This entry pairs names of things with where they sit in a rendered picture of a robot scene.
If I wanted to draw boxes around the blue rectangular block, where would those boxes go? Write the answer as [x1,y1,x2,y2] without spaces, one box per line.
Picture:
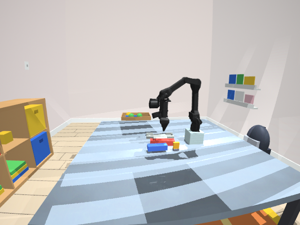
[147,143,168,151]

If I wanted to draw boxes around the orange-yellow rectangular block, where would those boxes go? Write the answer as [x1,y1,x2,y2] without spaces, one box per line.
[173,142,180,149]

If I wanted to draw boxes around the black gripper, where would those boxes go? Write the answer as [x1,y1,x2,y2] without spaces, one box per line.
[158,108,170,132]

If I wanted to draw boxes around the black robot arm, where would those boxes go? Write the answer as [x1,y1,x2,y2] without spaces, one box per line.
[149,77,202,132]

